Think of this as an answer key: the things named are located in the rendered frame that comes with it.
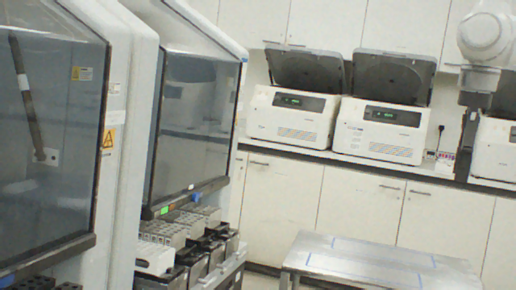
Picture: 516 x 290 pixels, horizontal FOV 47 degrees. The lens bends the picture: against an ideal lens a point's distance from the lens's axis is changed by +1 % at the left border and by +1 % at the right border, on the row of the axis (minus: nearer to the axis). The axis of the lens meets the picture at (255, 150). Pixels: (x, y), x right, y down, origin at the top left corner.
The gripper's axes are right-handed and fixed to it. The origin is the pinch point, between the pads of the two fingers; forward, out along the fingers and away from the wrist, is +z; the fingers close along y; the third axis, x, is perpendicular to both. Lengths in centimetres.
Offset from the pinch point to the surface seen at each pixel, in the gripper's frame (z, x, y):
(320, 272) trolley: 38, 32, 16
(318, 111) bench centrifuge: 5, 78, 220
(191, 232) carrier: 35, 74, 15
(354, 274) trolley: 38.1, 22.7, 20.9
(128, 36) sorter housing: -22, 75, -34
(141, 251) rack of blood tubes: 34, 76, -13
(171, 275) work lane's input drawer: 39, 67, -12
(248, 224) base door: 87, 113, 219
